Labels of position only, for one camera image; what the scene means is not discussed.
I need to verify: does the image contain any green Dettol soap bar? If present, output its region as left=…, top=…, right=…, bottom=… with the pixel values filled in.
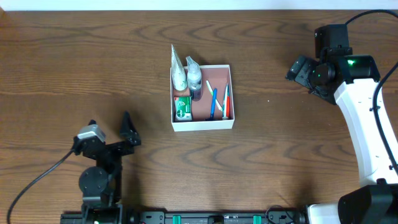
left=174, top=96, right=192, bottom=122

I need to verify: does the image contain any white speckled cream tube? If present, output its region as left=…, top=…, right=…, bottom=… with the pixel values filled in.
left=171, top=45, right=187, bottom=91

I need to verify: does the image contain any clear pump bottle purple liquid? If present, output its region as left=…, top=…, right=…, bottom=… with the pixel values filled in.
left=186, top=56, right=202, bottom=101

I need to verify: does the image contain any green white toothbrush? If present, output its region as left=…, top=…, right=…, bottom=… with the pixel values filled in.
left=205, top=80, right=224, bottom=113

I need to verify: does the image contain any blue disposable razor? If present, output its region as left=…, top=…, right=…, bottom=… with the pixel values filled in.
left=205, top=88, right=218, bottom=121

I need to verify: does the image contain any Colgate toothpaste tube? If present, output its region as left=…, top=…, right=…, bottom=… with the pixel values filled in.
left=222, top=83, right=229, bottom=120

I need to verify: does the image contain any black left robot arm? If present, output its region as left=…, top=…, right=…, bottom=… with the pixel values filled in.
left=72, top=111, right=141, bottom=223

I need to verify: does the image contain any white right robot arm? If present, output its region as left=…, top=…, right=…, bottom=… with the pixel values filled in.
left=286, top=24, right=397, bottom=223

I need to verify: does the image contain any white cardboard box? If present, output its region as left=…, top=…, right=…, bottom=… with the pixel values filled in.
left=170, top=65, right=235, bottom=132

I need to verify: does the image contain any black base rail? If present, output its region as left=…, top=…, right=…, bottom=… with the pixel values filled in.
left=60, top=208, right=308, bottom=224

